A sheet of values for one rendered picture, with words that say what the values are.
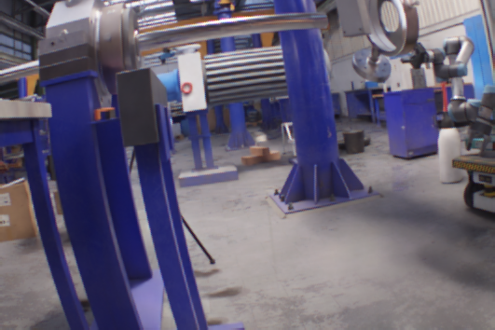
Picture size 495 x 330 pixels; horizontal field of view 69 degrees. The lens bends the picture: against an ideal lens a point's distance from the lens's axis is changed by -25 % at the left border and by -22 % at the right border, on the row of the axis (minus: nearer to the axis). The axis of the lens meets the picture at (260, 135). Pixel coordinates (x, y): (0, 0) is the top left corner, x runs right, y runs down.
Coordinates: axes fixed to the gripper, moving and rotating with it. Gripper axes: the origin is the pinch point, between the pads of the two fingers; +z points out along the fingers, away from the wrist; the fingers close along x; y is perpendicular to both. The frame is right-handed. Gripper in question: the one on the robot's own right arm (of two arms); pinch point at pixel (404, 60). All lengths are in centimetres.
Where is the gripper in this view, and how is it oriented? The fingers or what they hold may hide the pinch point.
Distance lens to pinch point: 226.7
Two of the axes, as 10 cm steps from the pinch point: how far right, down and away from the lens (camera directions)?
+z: -9.3, 2.3, -2.9
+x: -0.9, 6.2, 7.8
